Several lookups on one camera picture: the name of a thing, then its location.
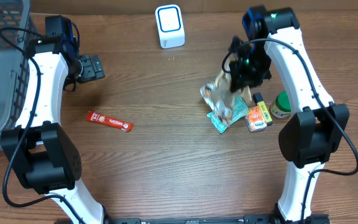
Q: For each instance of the clear brown snack bag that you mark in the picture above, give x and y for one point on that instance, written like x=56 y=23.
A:
x=220 y=99

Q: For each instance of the grey plastic mesh basket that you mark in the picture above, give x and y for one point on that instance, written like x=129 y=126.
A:
x=14 y=69

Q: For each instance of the white barcode scanner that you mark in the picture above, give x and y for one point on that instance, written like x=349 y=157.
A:
x=170 y=26

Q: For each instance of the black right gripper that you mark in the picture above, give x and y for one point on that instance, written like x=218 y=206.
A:
x=239 y=78

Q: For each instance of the teal tissue packet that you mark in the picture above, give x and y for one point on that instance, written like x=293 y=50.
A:
x=240 y=111

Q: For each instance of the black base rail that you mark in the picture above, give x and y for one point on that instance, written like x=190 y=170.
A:
x=191 y=221

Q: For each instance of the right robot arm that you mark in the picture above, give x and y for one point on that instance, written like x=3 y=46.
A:
x=317 y=123

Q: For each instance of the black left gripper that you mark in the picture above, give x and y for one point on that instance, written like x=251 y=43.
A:
x=96 y=68

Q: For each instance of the orange snack packet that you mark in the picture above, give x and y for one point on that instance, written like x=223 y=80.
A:
x=255 y=119

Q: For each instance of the green lid Knorr jar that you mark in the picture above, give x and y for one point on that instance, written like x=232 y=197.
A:
x=280 y=107

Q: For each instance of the red snack bar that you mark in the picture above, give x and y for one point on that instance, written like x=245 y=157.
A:
x=103 y=119

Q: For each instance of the yellow highlighter pen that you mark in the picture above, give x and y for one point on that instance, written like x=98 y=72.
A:
x=259 y=101

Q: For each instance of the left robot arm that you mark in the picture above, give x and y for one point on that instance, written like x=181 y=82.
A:
x=43 y=161

